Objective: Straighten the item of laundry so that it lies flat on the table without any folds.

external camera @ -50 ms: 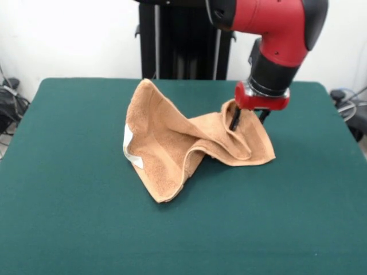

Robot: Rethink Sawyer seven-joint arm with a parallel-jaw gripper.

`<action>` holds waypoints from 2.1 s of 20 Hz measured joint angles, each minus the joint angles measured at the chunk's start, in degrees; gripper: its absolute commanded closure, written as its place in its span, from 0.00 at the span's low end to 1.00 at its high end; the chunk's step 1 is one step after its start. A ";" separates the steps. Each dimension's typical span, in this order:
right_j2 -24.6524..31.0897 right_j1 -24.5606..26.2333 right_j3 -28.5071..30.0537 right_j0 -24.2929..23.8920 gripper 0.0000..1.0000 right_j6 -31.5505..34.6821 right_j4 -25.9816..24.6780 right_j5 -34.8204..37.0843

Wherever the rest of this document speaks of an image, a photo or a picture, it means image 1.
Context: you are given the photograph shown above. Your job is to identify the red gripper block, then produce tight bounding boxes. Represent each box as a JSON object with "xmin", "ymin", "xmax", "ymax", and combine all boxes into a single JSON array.
[{"xmin": 229, "ymin": 81, "xmax": 291, "ymax": 132}]

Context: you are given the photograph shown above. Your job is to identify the tan terry towel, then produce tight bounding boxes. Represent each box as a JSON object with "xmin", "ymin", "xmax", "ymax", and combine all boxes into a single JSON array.
[{"xmin": 122, "ymin": 78, "xmax": 276, "ymax": 205}]

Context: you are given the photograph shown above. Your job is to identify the dark green table cloth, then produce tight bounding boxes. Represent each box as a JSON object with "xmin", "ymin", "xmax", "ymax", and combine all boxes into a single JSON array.
[{"xmin": 0, "ymin": 77, "xmax": 367, "ymax": 275}]

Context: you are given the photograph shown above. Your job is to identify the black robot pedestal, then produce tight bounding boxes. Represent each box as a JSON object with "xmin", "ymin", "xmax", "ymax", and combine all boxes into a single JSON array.
[{"xmin": 134, "ymin": 0, "xmax": 239, "ymax": 81}]

